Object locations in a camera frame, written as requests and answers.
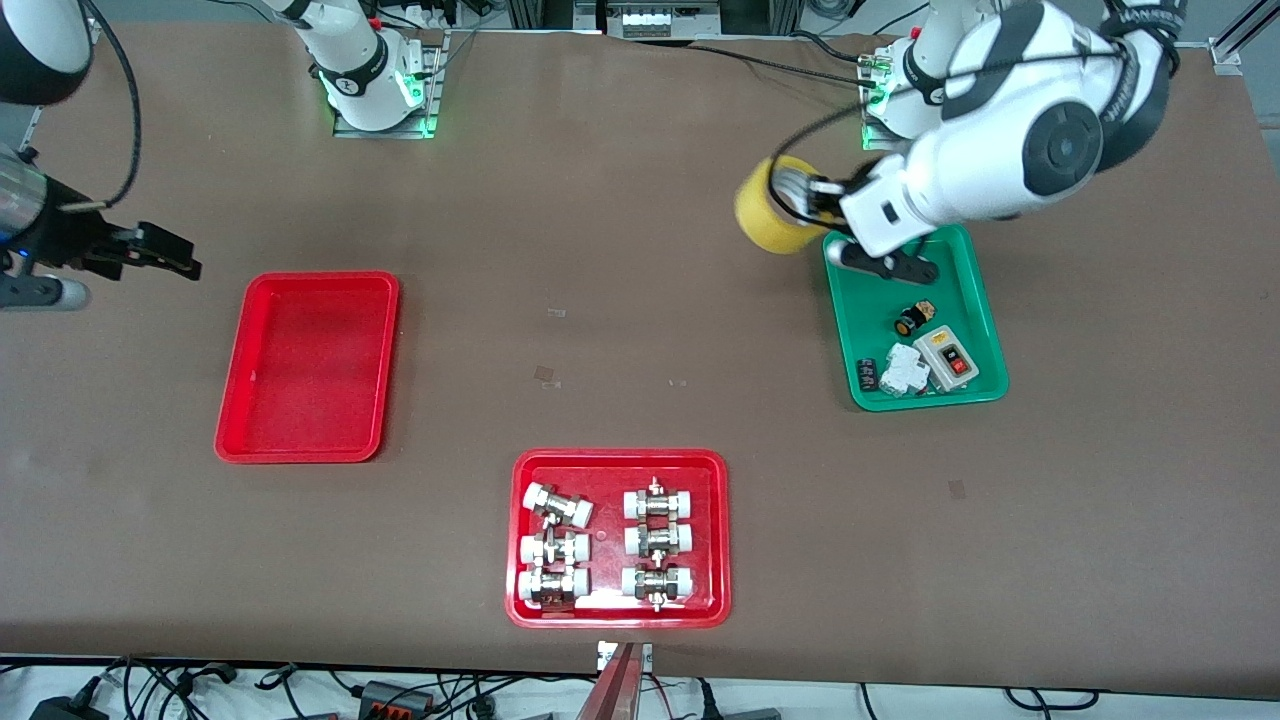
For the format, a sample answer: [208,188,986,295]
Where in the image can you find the yellow tape roll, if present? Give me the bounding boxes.
[734,155,833,257]

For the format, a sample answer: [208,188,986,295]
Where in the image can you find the white circuit breaker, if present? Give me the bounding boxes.
[880,344,933,398]

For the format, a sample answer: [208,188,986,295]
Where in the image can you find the empty red plastic tray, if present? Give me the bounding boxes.
[214,271,401,465]

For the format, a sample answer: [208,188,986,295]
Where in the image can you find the black cable loop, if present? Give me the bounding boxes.
[1004,686,1103,713]

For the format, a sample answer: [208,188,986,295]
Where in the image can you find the white power strip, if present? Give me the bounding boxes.
[620,0,722,39]

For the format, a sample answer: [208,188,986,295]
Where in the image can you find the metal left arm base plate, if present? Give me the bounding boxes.
[862,40,931,154]

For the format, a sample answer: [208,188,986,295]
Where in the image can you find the black orange connector box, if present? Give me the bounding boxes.
[358,680,437,717]

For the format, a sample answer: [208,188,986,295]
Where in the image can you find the black power adapter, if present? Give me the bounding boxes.
[30,693,107,720]

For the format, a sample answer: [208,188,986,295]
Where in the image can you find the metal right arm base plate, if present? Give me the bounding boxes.
[333,30,447,139]

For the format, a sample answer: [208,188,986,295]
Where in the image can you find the black cable tangle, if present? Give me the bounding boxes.
[0,655,601,720]

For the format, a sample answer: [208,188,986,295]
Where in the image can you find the red tray with fittings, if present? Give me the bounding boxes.
[505,448,732,630]

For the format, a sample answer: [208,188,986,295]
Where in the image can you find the grey switch box red button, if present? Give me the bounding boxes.
[913,328,981,391]

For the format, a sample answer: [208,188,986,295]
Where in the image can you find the green plastic tray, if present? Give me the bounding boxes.
[821,222,1009,412]

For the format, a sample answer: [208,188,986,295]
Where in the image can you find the metal valve fitting white caps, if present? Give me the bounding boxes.
[621,565,694,612]
[519,533,591,567]
[624,478,695,521]
[517,568,590,609]
[523,483,594,528]
[624,522,694,558]

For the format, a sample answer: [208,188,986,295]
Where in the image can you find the black cable on table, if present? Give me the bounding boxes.
[688,30,887,87]

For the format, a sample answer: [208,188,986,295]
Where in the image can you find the red metal bar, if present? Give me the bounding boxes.
[575,642,643,720]

